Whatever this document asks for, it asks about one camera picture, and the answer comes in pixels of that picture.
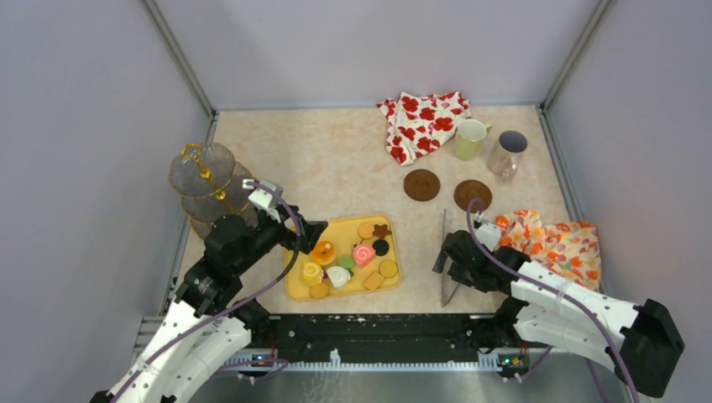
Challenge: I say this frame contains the small orange round cookie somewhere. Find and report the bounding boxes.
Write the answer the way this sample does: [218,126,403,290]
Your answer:
[309,283,330,299]

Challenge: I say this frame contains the brown star cookie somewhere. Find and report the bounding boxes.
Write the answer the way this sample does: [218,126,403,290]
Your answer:
[373,224,392,239]

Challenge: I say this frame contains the left brown coaster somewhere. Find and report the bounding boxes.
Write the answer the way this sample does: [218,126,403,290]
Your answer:
[403,169,441,202]

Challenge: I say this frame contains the orange glazed donut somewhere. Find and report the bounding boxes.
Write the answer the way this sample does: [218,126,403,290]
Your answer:
[311,241,338,266]

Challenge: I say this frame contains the brown coaster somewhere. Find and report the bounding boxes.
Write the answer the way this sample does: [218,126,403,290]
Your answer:
[403,169,441,202]
[453,180,493,212]

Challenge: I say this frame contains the yellow plastic tray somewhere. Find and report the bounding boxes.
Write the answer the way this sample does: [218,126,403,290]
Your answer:
[285,214,402,301]

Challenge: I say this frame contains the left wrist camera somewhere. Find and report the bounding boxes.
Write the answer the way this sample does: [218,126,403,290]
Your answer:
[242,179,284,222]

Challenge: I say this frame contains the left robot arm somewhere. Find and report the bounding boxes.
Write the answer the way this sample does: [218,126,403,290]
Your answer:
[91,205,328,402]

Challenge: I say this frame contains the square tan cracker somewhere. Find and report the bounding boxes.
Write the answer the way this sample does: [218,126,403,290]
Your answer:
[364,271,385,291]

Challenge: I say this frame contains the three-tier glass dessert stand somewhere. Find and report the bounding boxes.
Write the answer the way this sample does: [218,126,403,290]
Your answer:
[169,143,258,239]

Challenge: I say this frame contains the red poppy cloth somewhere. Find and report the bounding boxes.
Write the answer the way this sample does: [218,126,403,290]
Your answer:
[377,92,471,166]

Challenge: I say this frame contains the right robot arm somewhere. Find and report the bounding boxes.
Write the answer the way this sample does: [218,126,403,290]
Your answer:
[433,230,685,398]

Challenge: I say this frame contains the metal serving tongs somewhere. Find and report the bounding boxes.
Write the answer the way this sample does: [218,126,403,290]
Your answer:
[440,208,460,308]

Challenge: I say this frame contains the round tan biscuit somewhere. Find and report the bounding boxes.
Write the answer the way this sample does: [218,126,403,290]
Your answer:
[358,222,374,240]

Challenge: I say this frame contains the right brown coaster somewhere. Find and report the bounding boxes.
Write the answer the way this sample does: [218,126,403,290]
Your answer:
[453,180,493,212]

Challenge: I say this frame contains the pink swirl roll cake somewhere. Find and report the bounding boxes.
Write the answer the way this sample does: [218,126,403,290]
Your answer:
[353,244,377,268]

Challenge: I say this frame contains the orange floral cloth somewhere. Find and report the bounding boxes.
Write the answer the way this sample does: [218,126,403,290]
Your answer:
[495,210,602,291]

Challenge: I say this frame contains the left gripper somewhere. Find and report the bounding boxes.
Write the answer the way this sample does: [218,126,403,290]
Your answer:
[234,203,327,275]

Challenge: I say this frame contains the green macaron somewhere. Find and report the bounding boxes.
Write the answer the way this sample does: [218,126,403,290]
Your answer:
[338,254,355,270]

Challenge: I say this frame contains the yellow swirl roll cake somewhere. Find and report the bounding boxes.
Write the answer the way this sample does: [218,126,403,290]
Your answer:
[301,261,324,287]

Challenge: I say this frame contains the green mug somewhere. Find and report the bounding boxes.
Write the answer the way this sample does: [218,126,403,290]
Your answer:
[454,118,492,160]

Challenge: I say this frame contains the black sandwich cookie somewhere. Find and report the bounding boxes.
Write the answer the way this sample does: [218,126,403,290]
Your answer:
[372,239,390,256]

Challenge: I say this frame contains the round biscuit with rim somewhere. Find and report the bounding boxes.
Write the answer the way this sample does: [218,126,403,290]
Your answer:
[378,259,399,279]

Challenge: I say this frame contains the pink pearlescent mug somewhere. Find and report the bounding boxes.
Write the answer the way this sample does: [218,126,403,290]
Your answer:
[486,130,528,181]

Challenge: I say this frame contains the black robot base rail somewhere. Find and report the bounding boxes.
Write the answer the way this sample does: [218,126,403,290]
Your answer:
[249,313,522,364]

